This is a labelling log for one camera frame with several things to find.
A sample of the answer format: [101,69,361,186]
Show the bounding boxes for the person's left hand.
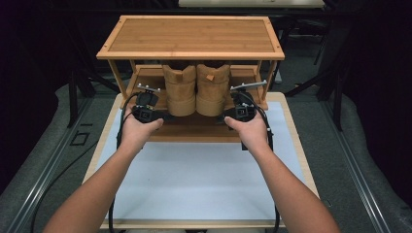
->
[120,107,165,152]

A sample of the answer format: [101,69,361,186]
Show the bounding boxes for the tan suede boot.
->
[161,60,197,117]
[195,60,231,117]

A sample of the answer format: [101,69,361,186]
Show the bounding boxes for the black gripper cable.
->
[108,91,145,233]
[237,91,281,233]

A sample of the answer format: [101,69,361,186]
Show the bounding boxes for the light background tabletop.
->
[178,0,326,9]

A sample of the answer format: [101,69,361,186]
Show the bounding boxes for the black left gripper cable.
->
[108,91,145,233]

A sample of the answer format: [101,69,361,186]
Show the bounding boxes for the white table mat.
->
[95,101,306,221]

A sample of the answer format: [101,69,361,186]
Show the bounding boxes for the black floor cable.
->
[29,140,99,233]

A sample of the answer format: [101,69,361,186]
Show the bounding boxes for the metal floor rail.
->
[5,96,95,233]
[322,98,394,233]

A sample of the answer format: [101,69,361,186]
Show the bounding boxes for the black metal stand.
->
[65,69,121,129]
[284,62,345,132]

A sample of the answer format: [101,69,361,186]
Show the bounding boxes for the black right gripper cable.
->
[237,91,281,233]

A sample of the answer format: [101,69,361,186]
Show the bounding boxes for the person's right hand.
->
[223,111,272,155]

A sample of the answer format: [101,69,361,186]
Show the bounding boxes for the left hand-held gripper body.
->
[130,83,165,124]

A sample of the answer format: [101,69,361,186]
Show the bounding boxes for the wooden three-tier shoe rack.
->
[95,15,286,144]

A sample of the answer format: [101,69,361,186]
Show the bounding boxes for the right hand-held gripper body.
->
[224,80,268,123]

